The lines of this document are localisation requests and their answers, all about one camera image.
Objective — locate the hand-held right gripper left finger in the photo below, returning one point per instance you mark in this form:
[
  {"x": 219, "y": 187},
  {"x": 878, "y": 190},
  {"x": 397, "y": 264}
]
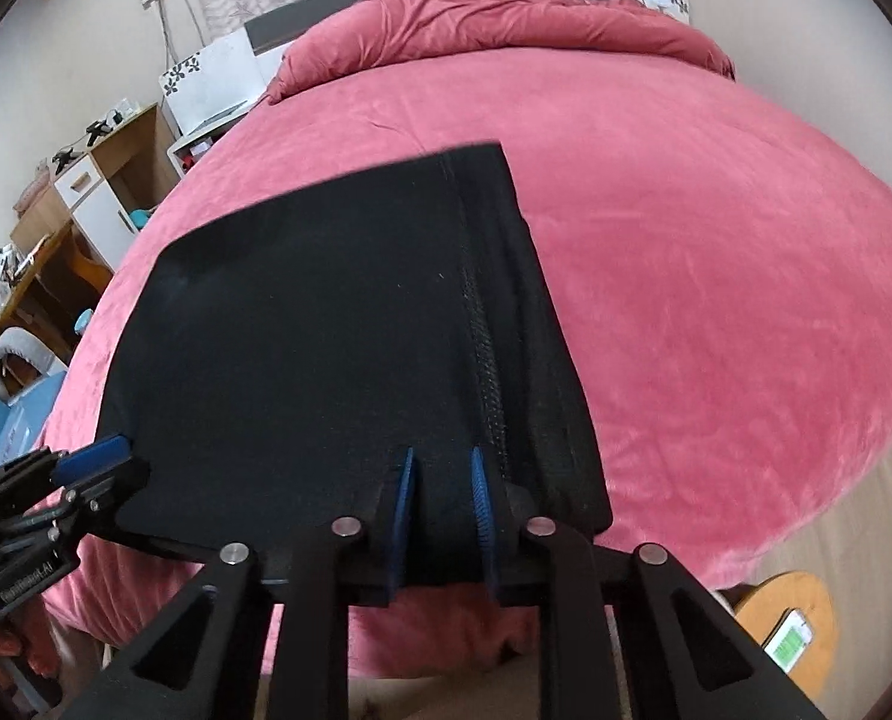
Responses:
[{"x": 401, "y": 521}]

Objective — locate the wooden desk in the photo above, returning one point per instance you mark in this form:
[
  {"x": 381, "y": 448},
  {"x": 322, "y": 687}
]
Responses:
[{"x": 48, "y": 292}]

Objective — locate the pink duvet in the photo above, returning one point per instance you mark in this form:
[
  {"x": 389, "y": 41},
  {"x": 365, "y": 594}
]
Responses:
[{"x": 491, "y": 15}]

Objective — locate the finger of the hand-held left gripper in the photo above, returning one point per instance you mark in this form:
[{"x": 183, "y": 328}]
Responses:
[
  {"x": 101, "y": 454},
  {"x": 116, "y": 487}
]

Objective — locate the round wooden stool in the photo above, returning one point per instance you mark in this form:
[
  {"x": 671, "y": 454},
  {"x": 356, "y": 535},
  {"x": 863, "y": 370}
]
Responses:
[{"x": 784, "y": 592}]

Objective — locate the black pants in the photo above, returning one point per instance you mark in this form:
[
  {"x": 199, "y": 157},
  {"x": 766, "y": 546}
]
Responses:
[{"x": 303, "y": 315}]

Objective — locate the teal lidded pot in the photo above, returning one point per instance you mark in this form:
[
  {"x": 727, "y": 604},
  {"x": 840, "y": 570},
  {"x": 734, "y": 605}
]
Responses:
[{"x": 83, "y": 322}]

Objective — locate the grey headboard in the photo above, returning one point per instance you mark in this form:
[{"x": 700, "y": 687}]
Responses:
[{"x": 281, "y": 22}]

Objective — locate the white nightstand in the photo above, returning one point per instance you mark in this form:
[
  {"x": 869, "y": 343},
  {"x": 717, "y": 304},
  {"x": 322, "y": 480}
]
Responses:
[{"x": 198, "y": 142}]

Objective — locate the pink bed blanket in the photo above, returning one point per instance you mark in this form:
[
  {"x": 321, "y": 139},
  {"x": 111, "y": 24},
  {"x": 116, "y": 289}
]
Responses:
[{"x": 716, "y": 277}]

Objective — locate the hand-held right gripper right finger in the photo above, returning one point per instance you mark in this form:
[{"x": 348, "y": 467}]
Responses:
[{"x": 483, "y": 521}]

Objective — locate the white wooden drawer cabinet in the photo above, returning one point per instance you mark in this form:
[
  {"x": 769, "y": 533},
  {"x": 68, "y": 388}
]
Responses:
[{"x": 104, "y": 195}]

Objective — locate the smartphone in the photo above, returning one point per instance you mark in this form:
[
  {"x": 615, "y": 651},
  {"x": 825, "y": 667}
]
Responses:
[{"x": 789, "y": 641}]

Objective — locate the black gadget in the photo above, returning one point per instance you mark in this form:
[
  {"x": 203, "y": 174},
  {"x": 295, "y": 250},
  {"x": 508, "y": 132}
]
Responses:
[
  {"x": 101, "y": 129},
  {"x": 65, "y": 156}
]

